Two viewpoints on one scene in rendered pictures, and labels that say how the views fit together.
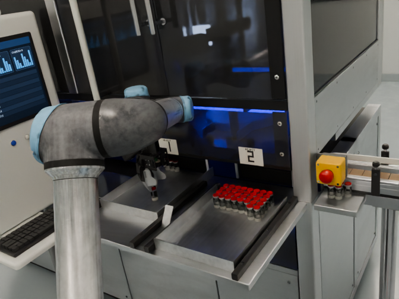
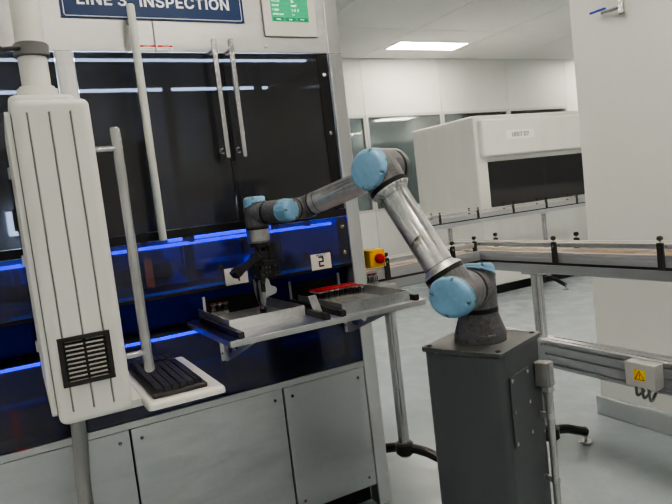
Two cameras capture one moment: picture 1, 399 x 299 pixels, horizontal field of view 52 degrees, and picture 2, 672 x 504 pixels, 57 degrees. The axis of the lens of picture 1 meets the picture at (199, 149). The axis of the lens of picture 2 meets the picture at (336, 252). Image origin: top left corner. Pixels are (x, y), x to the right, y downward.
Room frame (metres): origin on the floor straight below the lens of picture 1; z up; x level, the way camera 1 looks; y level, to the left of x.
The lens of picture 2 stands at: (0.16, 1.92, 1.25)
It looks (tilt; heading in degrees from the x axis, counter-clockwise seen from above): 5 degrees down; 295
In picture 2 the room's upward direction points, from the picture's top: 7 degrees counter-clockwise
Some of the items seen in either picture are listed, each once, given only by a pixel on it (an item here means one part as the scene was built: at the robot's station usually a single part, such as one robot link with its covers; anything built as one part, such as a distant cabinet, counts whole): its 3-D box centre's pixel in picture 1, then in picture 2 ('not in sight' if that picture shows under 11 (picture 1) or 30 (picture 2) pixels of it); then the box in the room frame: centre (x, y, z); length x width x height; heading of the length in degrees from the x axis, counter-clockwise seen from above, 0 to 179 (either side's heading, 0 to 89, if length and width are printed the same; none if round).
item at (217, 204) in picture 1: (237, 204); (339, 293); (1.12, -0.09, 0.90); 0.18 x 0.02 x 0.05; 53
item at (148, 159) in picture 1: (149, 150); (263, 259); (1.26, 0.16, 1.07); 0.09 x 0.08 x 0.12; 53
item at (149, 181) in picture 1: (151, 181); (268, 291); (1.25, 0.18, 0.97); 0.06 x 0.03 x 0.09; 53
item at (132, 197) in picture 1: (159, 186); (249, 312); (1.34, 0.17, 0.90); 0.34 x 0.26 x 0.04; 143
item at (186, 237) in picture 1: (224, 221); (351, 297); (1.05, -0.04, 0.90); 0.34 x 0.26 x 0.04; 143
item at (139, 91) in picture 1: (138, 104); (256, 212); (1.26, 0.17, 1.23); 0.09 x 0.08 x 0.11; 171
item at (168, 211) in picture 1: (157, 225); (322, 306); (1.06, 0.16, 0.91); 0.14 x 0.03 x 0.06; 144
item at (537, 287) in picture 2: not in sight; (543, 356); (0.52, -0.84, 0.46); 0.09 x 0.09 x 0.77; 53
